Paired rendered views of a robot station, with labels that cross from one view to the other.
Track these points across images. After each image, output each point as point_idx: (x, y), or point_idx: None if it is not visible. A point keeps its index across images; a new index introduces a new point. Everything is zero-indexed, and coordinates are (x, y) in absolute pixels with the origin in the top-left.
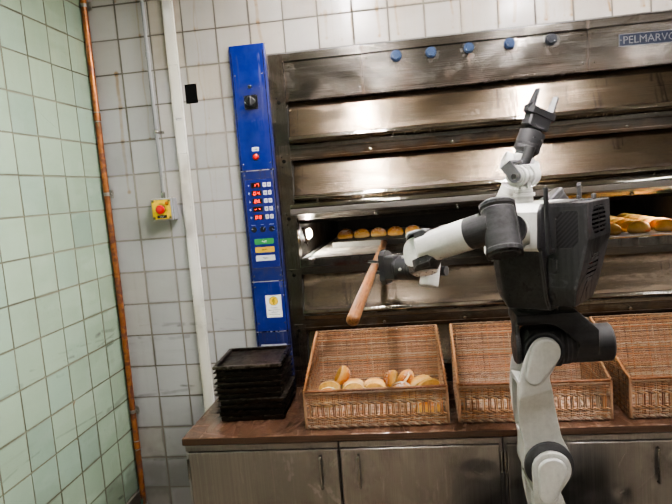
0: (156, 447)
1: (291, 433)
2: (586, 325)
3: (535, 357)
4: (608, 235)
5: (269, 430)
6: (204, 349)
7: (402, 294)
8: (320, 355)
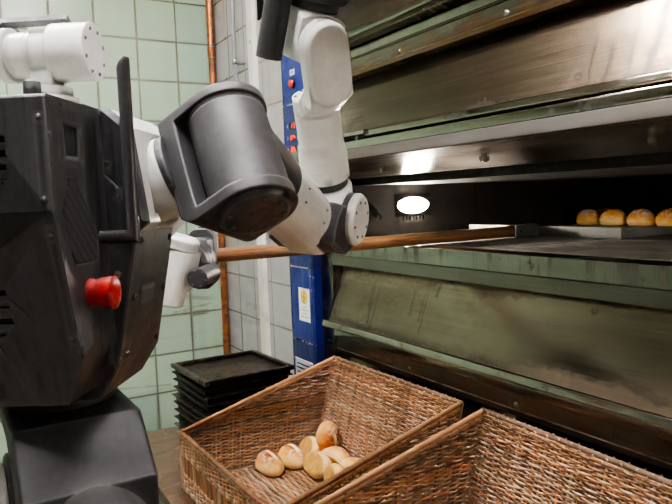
0: None
1: (165, 484)
2: (15, 479)
3: None
4: (43, 220)
5: (168, 468)
6: (264, 344)
7: (427, 327)
8: (329, 395)
